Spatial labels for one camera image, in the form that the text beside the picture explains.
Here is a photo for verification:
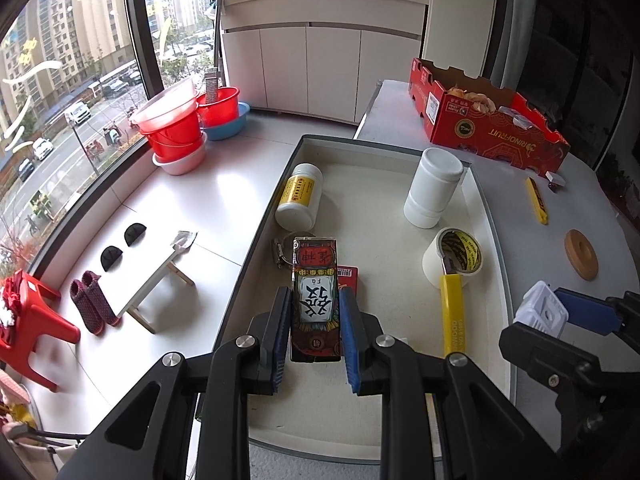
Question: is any metal pole with perforated head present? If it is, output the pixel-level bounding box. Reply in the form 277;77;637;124
204;0;223;106

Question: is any purple knit slipper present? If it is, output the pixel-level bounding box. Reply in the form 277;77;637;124
81;270;121;327
69;280;106;336

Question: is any white bottle with yellow label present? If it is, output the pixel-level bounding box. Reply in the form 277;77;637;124
275;162;325;232

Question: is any white plastic basket piece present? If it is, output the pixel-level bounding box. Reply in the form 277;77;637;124
514;280;571;338

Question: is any dark red printed pack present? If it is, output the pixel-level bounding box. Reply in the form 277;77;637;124
290;236;343;363

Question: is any red cardboard box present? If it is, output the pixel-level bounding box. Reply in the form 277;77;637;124
407;57;571;168

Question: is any small white folding stool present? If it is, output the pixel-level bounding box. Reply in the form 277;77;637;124
116;230;198;335

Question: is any yellow utility knife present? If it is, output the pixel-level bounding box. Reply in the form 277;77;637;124
439;255;468;359

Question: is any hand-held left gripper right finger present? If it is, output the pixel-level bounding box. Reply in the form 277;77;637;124
339;285;581;480

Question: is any small red box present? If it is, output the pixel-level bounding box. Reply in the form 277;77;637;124
337;266;361;297

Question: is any beige adhesive tape roll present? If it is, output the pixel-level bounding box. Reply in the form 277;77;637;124
422;226;483;288

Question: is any white cabinet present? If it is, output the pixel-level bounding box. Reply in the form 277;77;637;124
220;0;431;126

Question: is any white plastic jar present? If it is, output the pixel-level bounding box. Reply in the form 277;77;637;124
403;147;465;229

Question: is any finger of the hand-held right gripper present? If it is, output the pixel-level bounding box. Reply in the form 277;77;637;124
500;322;608;411
555;287;640;346

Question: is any round wooden coaster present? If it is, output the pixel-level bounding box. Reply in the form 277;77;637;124
564;229;599;282

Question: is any red plastic stool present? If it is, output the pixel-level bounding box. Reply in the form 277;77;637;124
0;269;81;393

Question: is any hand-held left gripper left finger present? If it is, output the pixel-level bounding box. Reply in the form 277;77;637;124
57;287;293;480

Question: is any blue basin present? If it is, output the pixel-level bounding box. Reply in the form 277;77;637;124
202;102;250;142

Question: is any black window frame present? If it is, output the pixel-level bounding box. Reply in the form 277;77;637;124
0;0;221;281

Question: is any white shallow tray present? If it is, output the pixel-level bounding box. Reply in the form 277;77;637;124
192;134;516;463

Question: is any red basin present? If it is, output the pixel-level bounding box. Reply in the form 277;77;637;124
196;86;241;128

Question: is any red plastic bucket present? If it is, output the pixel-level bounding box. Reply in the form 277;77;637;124
140;105;203;161

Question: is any white basin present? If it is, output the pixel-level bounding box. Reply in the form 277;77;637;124
152;132;207;176

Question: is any metal hose clamp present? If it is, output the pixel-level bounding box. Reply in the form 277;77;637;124
271;232;301;268

